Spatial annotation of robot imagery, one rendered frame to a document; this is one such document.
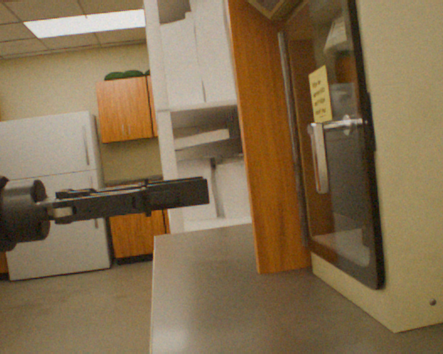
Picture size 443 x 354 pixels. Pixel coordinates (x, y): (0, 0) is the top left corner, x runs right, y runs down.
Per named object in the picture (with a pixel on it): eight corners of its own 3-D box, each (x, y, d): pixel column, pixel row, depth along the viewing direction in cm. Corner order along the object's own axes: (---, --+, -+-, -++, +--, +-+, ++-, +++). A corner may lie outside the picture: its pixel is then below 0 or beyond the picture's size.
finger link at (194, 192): (147, 185, 56) (147, 185, 55) (206, 178, 57) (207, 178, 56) (150, 210, 56) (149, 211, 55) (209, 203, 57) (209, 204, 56)
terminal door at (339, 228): (310, 248, 87) (284, 29, 85) (385, 293, 57) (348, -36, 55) (305, 249, 87) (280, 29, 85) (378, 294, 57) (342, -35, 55)
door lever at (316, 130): (359, 189, 60) (351, 188, 62) (351, 114, 59) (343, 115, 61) (319, 195, 59) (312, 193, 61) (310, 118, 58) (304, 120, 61)
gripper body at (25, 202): (-5, 184, 51) (78, 174, 52) (17, 179, 60) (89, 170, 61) (5, 250, 52) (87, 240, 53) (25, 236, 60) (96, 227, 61)
